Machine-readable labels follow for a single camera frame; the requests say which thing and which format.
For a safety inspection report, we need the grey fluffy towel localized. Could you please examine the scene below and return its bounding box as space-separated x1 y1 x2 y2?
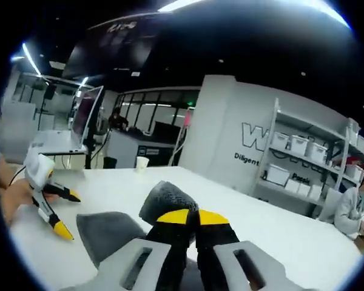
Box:
76 180 200 268

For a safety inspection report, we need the black flat monitor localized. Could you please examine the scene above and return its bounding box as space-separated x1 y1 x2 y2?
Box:
153 120 183 144

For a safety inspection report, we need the white desk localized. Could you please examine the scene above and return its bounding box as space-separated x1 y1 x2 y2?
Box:
32 129 89 157

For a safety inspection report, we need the large computer monitor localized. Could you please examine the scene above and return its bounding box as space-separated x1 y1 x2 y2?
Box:
70 85 105 150

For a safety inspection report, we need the grey counter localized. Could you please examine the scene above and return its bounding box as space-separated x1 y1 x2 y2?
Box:
105 127 183 169

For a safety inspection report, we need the white paper cup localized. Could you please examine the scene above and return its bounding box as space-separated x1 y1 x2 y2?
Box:
135 156 150 174

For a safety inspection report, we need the row of white storage bins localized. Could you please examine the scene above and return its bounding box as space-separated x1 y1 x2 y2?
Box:
264 130 364 201

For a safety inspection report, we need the dark ceiling display screen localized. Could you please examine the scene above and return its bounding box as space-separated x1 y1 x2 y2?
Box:
62 16 162 78

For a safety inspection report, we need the white shelf unit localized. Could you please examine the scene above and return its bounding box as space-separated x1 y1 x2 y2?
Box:
254 97 364 215

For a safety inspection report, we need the black cable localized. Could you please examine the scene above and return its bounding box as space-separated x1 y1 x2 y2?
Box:
7 165 30 188

